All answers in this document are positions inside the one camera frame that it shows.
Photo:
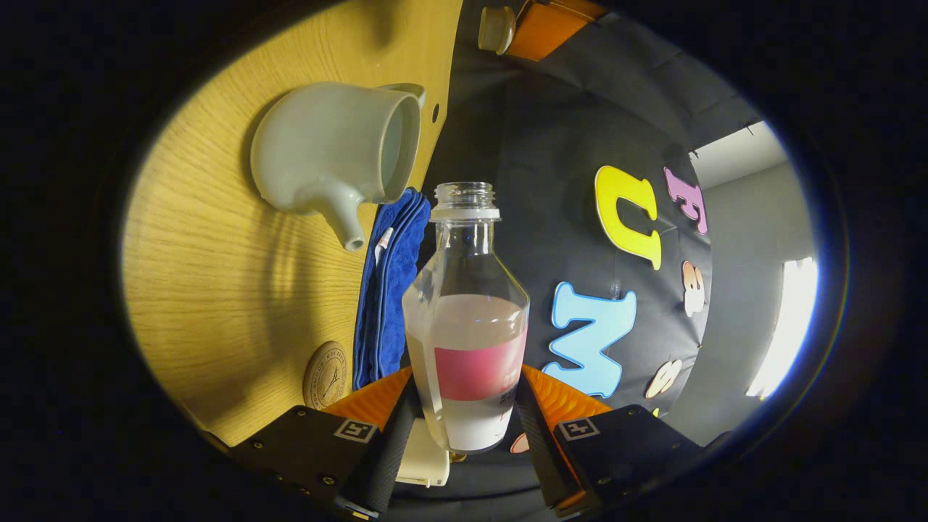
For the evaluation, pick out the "round brown coaster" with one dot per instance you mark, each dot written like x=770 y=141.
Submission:
x=326 y=377

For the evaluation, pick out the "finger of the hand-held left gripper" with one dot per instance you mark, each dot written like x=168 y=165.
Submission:
x=547 y=29

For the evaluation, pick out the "clear plastic water bottle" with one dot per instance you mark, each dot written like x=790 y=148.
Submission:
x=464 y=326

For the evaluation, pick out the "white ceramic teacup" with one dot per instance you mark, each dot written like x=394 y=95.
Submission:
x=319 y=145

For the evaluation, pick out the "folded blue towel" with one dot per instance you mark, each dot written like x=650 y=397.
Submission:
x=391 y=290

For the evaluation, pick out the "white toaster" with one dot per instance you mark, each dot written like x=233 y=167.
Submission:
x=424 y=457

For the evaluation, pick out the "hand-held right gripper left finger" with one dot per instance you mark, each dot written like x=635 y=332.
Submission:
x=391 y=449

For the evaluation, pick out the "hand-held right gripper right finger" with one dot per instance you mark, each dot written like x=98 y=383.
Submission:
x=540 y=449

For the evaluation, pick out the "ceiling light panel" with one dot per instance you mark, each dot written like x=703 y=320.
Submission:
x=786 y=326

